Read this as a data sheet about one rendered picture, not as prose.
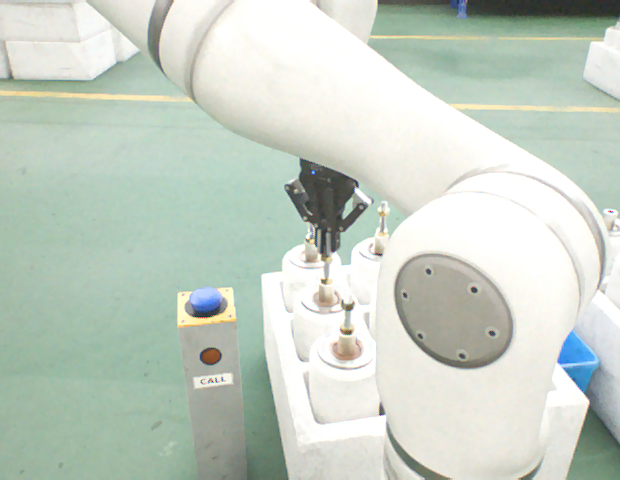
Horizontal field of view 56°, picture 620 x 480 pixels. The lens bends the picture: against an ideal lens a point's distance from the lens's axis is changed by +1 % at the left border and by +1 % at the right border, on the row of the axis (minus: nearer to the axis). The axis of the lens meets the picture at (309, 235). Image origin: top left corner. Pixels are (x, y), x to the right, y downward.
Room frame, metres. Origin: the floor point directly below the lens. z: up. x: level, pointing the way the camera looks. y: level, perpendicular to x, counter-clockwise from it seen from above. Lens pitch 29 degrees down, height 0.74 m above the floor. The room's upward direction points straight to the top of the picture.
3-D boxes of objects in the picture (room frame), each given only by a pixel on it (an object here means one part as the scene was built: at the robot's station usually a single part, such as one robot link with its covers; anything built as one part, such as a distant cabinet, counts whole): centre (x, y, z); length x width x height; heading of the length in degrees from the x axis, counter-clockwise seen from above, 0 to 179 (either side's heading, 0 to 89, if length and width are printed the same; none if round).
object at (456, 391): (0.25, -0.09, 0.54); 0.09 x 0.09 x 0.17; 51
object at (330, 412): (0.58, -0.05, 0.16); 0.10 x 0.10 x 0.18
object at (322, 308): (0.70, -0.02, 0.25); 0.08 x 0.08 x 0.01
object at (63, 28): (3.15, 1.29, 0.27); 0.39 x 0.39 x 0.18; 86
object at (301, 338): (0.70, -0.02, 0.16); 0.10 x 0.10 x 0.18
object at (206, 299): (0.59, 0.13, 0.32); 0.04 x 0.04 x 0.02
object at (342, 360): (0.58, -0.05, 0.25); 0.08 x 0.08 x 0.01
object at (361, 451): (0.72, -0.14, 0.09); 0.39 x 0.39 x 0.18; 11
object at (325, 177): (0.70, -0.02, 0.45); 0.08 x 0.08 x 0.09
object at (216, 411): (0.59, 0.13, 0.16); 0.07 x 0.07 x 0.31; 11
